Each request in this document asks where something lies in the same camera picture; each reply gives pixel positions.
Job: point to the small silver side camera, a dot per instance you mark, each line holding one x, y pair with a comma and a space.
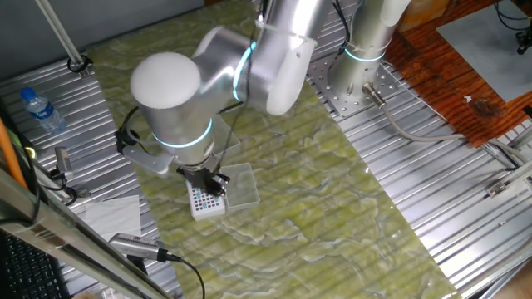
63, 160

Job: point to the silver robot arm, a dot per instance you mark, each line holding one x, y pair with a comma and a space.
178, 116

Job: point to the aluminium frame beam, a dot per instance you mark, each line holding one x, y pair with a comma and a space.
50, 230

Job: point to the reddish brown wooden table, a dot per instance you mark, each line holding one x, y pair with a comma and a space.
436, 95

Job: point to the black clamp tool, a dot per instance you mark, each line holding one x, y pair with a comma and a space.
66, 191

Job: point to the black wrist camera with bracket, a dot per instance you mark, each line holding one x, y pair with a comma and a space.
145, 160

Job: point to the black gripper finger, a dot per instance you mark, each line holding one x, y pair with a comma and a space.
222, 178
214, 190

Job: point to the grey board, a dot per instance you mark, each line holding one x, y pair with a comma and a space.
490, 50

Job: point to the clear water bottle blue cap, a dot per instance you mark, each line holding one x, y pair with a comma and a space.
45, 114

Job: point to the aluminium pole with black clamp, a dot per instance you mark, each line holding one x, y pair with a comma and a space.
61, 33

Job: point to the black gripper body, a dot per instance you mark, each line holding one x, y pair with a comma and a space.
198, 175

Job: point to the green marble pattern mat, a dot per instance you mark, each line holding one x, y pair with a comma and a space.
311, 207

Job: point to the large silver camera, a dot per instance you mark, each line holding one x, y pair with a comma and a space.
133, 246

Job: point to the orange tube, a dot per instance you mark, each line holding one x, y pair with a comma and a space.
11, 155

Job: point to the white paper sheet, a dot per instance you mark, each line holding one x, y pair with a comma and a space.
112, 216

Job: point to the clear plastic box lid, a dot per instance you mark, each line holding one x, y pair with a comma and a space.
228, 139
243, 189

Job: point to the black keyboard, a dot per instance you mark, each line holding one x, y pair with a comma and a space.
29, 274

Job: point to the aluminium profile with bracket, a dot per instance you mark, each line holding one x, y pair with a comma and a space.
496, 189

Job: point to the white pipette tip rack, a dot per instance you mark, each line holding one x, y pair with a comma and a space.
205, 205

